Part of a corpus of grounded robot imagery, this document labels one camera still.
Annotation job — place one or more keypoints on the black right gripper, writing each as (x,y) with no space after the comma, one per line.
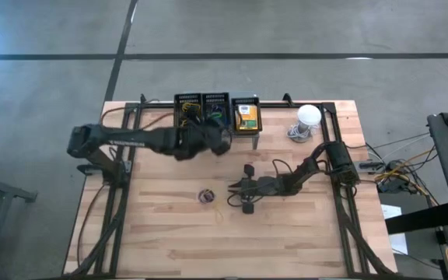
(261,186)

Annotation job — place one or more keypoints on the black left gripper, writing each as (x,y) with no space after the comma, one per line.
(204,140)

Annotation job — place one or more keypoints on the yellow rubber band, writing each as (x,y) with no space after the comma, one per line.
(185,122)
(219,222)
(187,106)

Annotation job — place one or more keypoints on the black plastic slotted basket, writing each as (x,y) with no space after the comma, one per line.
(233,116)
(177,101)
(208,99)

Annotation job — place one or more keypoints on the Crayola crayon box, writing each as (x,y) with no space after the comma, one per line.
(247,118)

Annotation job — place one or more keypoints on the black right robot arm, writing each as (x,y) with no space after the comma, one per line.
(305,171)

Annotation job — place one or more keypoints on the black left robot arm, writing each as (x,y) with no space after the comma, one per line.
(130,138)

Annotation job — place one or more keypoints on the white paper sheet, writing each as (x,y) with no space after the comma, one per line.
(391,210)

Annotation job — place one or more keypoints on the black metal beam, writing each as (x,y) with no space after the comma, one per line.
(422,218)

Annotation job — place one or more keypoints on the grey metal stand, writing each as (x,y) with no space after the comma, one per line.
(6,191)

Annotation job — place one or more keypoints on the black aluminium table frame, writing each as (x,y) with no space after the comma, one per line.
(162,105)

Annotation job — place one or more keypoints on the white pedestal stand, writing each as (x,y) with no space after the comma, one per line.
(309,114)

